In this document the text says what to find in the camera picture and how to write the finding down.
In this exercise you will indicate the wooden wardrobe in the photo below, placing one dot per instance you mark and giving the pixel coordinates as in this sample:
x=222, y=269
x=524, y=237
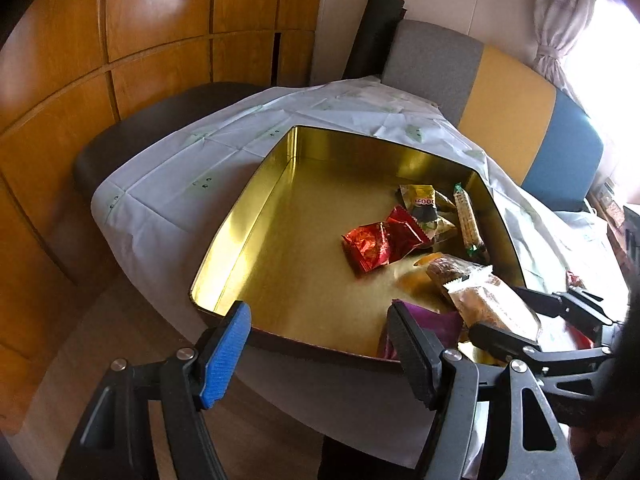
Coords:
x=150, y=10

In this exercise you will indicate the black rolled mat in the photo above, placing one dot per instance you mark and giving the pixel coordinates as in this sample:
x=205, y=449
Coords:
x=372, y=35

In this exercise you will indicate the white printed tablecloth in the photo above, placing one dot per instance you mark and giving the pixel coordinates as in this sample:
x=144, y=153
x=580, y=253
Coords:
x=165, y=170

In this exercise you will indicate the grey yellow blue chair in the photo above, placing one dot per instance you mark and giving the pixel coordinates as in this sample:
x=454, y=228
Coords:
x=500, y=105

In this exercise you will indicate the green yellow grid snack packet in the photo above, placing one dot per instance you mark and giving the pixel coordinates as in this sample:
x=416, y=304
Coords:
x=467, y=220

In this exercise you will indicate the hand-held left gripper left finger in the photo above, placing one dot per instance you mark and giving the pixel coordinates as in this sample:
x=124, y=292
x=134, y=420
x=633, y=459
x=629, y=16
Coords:
x=225, y=355

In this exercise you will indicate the purple snack packet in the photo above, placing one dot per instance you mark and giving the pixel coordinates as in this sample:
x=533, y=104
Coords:
x=440, y=325

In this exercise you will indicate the clear pastry snack packet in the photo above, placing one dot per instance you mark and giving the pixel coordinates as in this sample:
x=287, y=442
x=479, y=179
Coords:
x=492, y=305

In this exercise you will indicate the yellow foil snack packet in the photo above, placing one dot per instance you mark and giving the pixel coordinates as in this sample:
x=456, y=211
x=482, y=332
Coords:
x=422, y=200

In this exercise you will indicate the window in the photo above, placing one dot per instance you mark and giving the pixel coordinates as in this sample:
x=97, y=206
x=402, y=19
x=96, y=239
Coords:
x=610, y=85

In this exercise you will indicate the white patterned curtain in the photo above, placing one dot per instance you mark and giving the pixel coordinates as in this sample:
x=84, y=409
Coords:
x=560, y=25

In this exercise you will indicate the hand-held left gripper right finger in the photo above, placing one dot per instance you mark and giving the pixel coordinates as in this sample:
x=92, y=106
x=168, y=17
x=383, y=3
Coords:
x=412, y=350

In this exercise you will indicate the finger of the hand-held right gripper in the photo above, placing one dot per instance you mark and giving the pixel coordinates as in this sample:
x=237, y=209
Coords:
x=500, y=339
x=550, y=302

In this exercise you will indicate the maroon tin box gold interior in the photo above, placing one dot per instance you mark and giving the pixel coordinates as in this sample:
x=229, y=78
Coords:
x=310, y=270

